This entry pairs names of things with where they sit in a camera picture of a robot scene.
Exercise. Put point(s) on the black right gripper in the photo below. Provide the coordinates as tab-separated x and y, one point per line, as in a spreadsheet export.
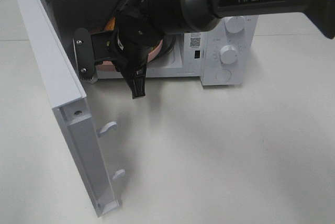
127	46

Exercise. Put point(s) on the pink round plate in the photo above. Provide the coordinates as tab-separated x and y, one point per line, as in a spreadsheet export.
107	66

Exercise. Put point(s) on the burger with lettuce and tomato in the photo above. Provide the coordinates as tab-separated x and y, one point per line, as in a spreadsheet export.
110	24

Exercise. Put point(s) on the white microwave door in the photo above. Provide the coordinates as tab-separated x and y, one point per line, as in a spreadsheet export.
69	105

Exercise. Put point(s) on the round white door button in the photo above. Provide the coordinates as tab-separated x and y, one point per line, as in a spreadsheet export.
223	76

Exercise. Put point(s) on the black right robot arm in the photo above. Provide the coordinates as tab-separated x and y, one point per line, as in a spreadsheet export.
171	17

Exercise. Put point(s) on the white microwave oven body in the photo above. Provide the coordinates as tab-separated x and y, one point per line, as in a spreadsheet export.
217	57

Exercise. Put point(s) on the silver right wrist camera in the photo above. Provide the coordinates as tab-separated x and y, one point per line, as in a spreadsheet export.
84	55

